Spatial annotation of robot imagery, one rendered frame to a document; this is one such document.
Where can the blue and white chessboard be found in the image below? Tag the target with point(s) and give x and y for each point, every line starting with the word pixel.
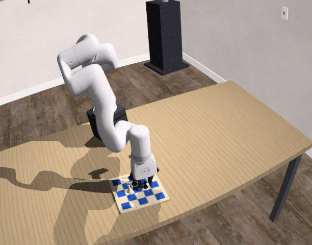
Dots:
pixel 139 198

